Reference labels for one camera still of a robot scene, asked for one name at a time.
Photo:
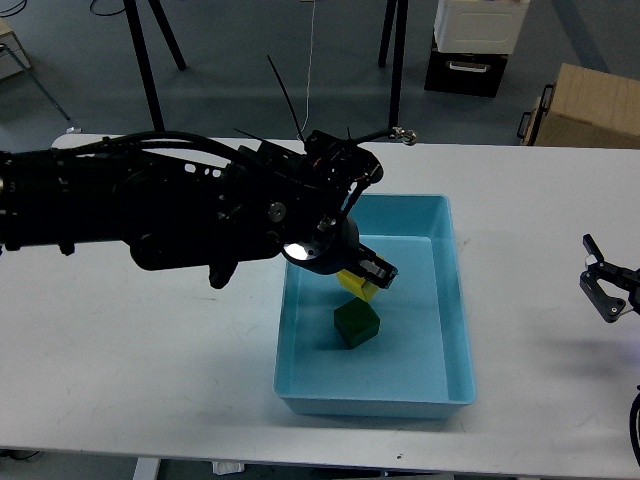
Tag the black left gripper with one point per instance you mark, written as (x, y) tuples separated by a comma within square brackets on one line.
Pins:
[(327, 255)]

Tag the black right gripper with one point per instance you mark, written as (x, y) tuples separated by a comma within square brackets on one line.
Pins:
[(598, 270)]

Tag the yellow cube block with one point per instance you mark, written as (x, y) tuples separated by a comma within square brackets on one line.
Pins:
[(357, 285)]

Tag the dark green cube block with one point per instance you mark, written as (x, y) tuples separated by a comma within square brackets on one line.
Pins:
[(356, 322)]

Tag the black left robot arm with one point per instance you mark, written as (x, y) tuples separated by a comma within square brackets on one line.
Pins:
[(181, 200)]

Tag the black storage box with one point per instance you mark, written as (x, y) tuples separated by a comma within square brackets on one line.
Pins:
[(471, 74)]

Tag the white storage box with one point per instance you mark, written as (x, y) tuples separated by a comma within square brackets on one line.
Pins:
[(479, 27)]

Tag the light blue plastic bin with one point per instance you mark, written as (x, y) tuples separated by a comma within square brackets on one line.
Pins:
[(419, 365)]

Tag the black trestle right legs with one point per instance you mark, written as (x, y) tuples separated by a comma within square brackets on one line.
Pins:
[(393, 35)]

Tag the wooden chair with metal legs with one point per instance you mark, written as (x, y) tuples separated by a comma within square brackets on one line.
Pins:
[(31, 117)]

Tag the cardboard box with handles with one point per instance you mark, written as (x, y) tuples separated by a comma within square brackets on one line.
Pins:
[(584, 108)]

